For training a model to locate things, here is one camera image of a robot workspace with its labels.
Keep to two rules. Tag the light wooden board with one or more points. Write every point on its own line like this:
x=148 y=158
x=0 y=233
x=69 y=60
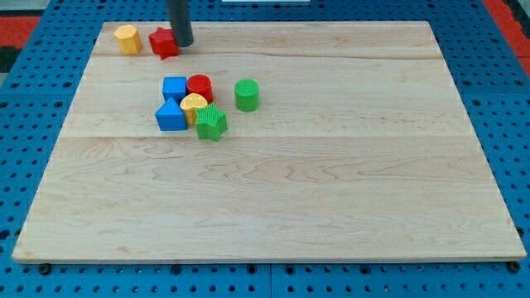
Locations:
x=360 y=151

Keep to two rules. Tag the blue triangle block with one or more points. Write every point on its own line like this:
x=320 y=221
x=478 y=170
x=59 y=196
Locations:
x=170 y=117

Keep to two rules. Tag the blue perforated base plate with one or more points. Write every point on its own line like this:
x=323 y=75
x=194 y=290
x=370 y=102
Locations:
x=485 y=61

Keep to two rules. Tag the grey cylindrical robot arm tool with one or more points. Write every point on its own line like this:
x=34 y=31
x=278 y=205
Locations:
x=179 y=17

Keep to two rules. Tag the green cylinder block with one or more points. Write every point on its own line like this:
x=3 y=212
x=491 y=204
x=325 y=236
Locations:
x=246 y=93

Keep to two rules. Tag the yellow hexagon block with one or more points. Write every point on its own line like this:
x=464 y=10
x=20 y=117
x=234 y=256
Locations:
x=128 y=39

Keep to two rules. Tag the yellow heart block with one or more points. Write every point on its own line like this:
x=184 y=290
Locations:
x=189 y=104

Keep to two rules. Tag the green star block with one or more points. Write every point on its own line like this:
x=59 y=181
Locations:
x=210 y=123

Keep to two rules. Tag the red cylinder block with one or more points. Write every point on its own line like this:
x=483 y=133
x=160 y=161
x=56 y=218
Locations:
x=200 y=84

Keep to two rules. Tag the red star block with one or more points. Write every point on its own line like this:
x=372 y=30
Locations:
x=163 y=43

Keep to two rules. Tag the blue cube block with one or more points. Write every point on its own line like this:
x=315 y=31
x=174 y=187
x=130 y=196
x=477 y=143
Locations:
x=174 y=87

